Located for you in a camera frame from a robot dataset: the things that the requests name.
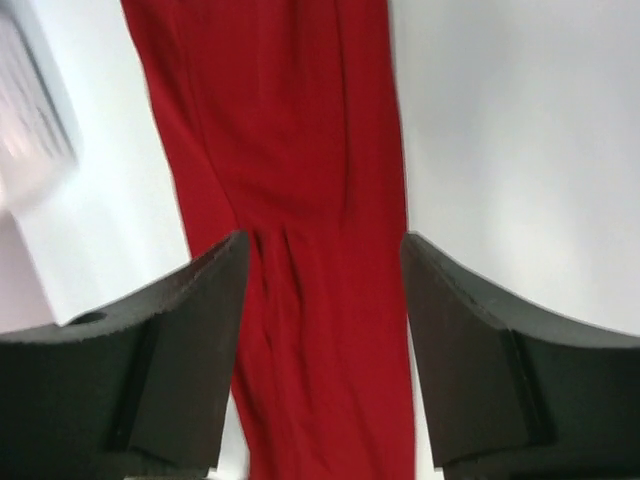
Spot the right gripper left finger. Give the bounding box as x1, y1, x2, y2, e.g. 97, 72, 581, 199
1, 231, 249, 479

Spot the red t shirt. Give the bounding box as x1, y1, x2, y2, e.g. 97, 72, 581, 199
123, 1, 415, 479

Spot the white plastic laundry basket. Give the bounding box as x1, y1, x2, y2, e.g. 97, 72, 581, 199
0, 0, 81, 174

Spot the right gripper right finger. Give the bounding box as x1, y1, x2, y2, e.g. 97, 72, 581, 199
401, 233, 639, 479

